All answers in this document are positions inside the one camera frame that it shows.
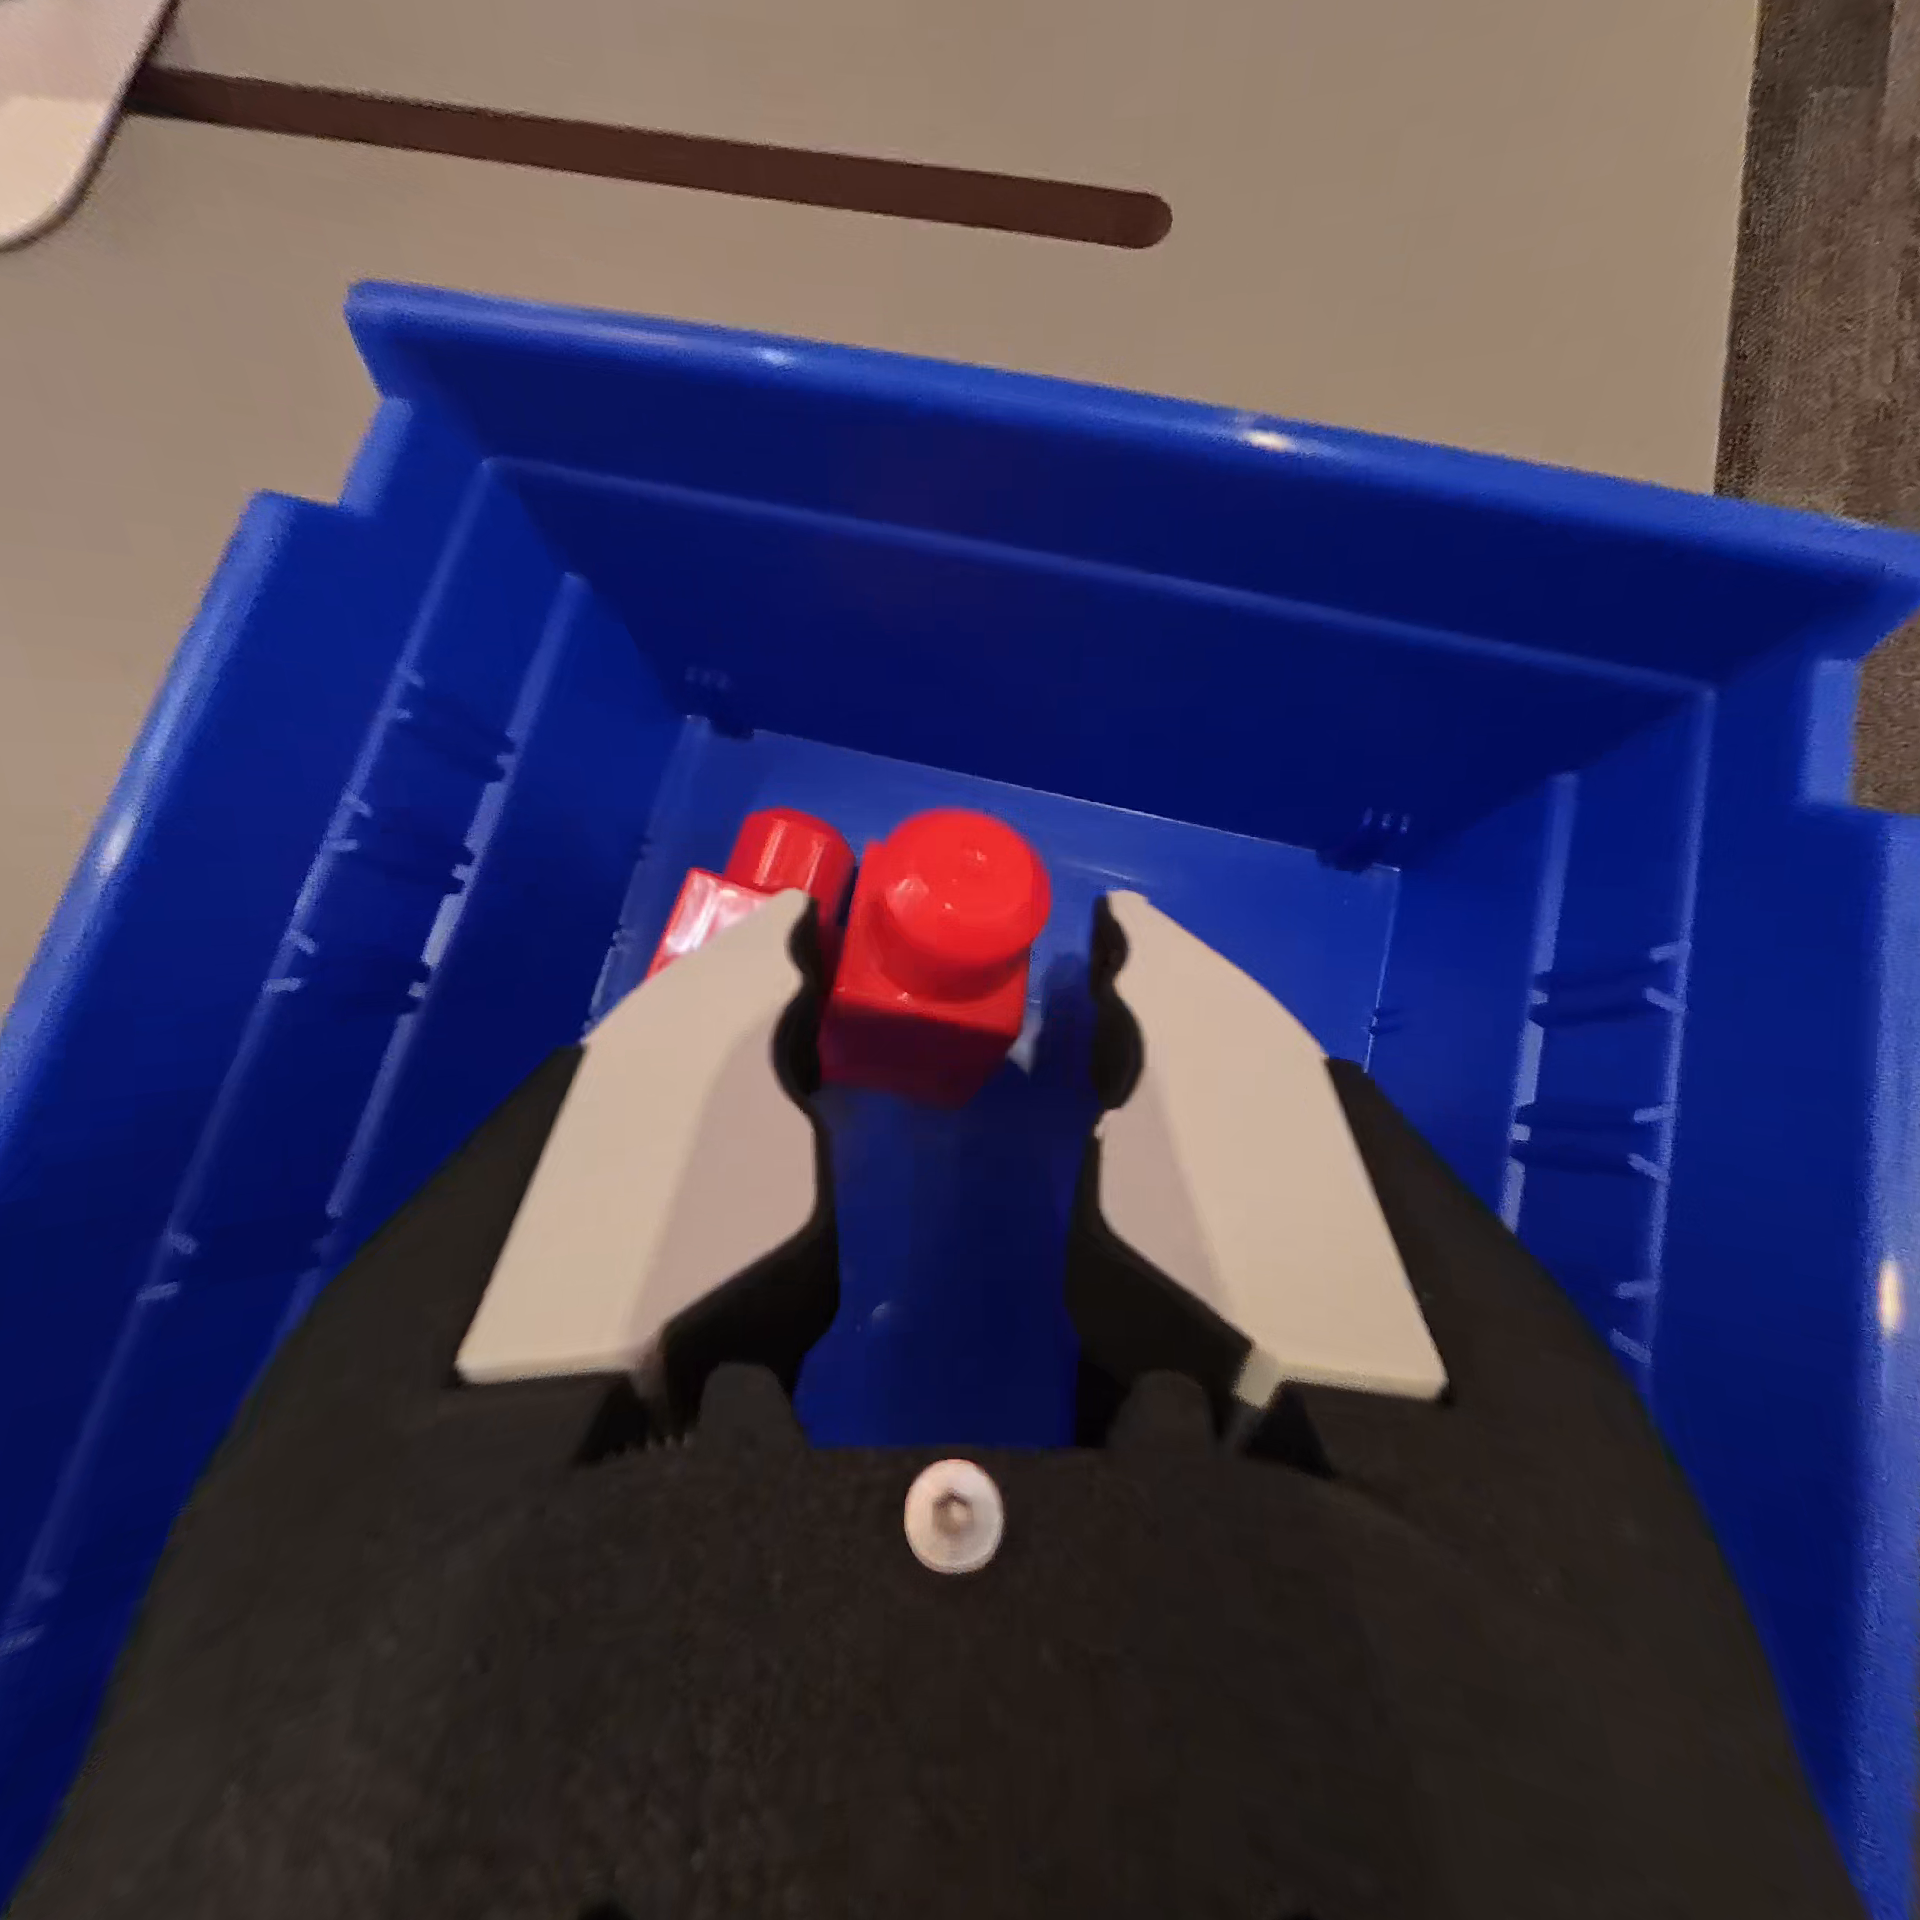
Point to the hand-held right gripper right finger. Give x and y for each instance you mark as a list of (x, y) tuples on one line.
[(1276, 1200)]

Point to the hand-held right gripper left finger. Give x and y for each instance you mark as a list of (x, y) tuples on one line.
[(646, 1184)]

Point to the red mega block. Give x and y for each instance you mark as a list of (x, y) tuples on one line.
[(780, 854), (931, 961)]

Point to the blue plastic bin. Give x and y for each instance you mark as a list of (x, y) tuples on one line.
[(1051, 629)]

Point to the white document holder stand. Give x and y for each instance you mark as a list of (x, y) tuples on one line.
[(61, 120)]

